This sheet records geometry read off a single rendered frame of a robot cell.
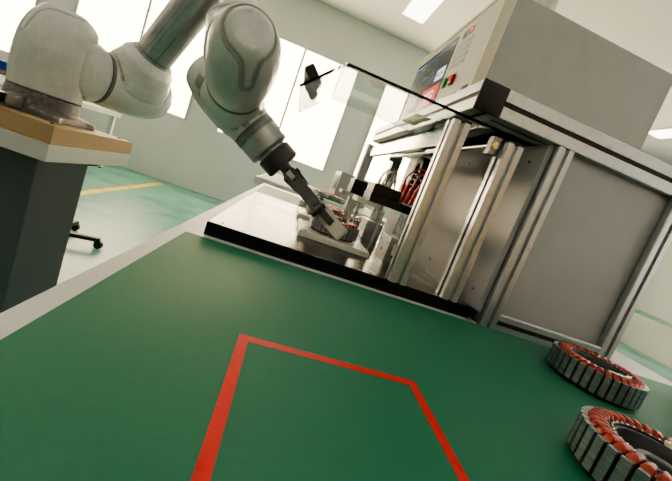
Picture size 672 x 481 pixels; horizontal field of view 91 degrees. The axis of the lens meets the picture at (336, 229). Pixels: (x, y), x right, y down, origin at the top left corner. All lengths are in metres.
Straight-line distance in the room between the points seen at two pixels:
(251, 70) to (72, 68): 0.67
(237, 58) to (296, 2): 5.42
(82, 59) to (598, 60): 1.17
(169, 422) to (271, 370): 0.08
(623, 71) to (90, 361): 0.90
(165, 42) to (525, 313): 1.12
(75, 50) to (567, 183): 1.13
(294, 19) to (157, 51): 4.74
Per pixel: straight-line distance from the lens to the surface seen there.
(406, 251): 0.56
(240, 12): 0.54
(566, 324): 0.76
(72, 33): 1.15
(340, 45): 5.78
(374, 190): 0.71
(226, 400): 0.23
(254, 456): 0.21
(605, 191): 0.73
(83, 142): 1.08
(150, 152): 5.86
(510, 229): 0.63
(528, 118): 0.62
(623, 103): 0.89
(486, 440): 0.32
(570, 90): 0.82
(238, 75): 0.54
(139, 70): 1.19
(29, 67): 1.14
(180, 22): 1.16
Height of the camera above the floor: 0.89
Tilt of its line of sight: 7 degrees down
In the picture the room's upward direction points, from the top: 20 degrees clockwise
